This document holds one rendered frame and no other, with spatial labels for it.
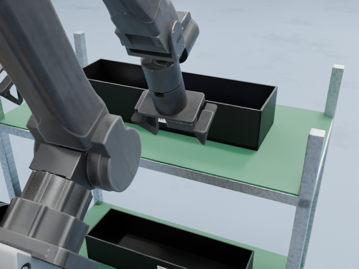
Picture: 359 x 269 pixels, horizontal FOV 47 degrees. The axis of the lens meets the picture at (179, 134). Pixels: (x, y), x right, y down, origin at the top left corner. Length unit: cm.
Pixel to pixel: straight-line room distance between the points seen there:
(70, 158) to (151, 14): 20
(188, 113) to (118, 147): 25
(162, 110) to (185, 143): 40
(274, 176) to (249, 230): 131
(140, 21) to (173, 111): 21
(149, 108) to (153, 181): 189
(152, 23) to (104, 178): 20
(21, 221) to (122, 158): 12
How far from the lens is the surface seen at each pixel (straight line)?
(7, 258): 41
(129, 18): 53
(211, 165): 100
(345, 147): 315
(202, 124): 70
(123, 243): 166
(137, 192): 251
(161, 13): 55
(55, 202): 44
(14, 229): 44
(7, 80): 93
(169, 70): 62
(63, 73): 40
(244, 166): 100
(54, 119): 42
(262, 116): 103
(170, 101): 67
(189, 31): 68
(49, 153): 47
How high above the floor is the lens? 149
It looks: 29 degrees down
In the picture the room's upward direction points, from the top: straight up
